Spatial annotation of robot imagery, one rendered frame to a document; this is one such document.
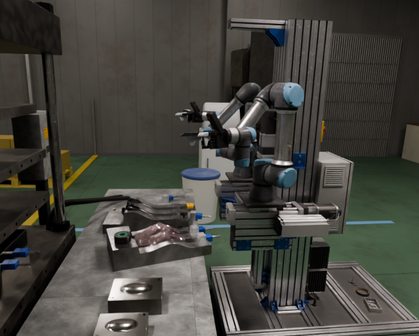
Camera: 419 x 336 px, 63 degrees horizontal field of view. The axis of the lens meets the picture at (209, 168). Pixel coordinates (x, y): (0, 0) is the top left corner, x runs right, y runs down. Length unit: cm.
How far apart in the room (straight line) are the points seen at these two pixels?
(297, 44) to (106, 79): 640
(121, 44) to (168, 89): 138
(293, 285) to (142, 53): 651
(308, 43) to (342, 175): 80
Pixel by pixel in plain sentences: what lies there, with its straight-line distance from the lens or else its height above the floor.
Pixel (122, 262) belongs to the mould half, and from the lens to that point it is 172.
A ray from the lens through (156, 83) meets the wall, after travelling 801.
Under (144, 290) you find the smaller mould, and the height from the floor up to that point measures 85.
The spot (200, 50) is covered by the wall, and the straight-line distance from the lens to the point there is 807.
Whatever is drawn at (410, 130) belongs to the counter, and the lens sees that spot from 964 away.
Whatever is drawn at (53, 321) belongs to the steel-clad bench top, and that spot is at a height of 80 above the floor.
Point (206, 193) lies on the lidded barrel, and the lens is 411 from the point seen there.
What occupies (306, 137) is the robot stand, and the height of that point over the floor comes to 137.
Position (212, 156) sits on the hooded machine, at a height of 63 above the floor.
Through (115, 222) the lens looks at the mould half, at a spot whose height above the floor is 86.
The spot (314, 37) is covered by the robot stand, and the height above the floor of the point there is 194.
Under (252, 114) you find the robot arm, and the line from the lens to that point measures 179.
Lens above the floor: 166
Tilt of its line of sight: 14 degrees down
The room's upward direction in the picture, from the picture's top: 1 degrees clockwise
